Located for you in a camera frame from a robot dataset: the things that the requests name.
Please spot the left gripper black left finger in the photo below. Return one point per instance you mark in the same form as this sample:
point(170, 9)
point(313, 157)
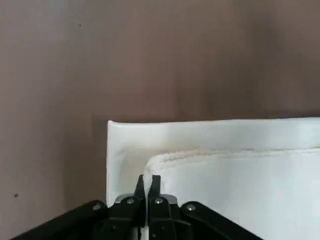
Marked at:
point(120, 215)

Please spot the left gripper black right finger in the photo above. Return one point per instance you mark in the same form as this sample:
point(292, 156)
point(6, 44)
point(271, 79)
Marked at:
point(165, 217)

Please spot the cream white tablecloth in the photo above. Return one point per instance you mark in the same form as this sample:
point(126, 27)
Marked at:
point(225, 187)

